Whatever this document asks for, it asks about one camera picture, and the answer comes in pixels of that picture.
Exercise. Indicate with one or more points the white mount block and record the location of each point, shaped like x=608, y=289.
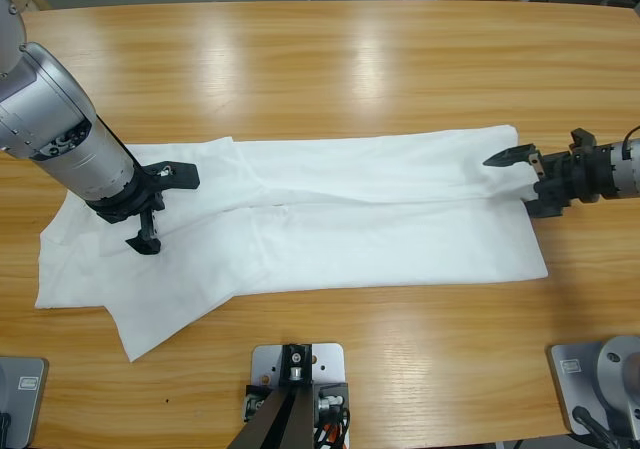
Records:
x=330, y=359

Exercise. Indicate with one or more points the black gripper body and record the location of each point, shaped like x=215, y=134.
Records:
x=132, y=199
x=585, y=174

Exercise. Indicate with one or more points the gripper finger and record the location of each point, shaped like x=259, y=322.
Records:
x=512, y=156
x=547, y=204
x=149, y=241

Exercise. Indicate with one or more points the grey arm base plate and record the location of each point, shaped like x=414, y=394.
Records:
x=25, y=404
x=570, y=379

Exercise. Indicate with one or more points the white Unitree T-shirt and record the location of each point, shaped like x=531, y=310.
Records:
x=325, y=229

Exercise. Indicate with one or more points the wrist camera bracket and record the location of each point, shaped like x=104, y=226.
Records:
x=582, y=139
x=180, y=174

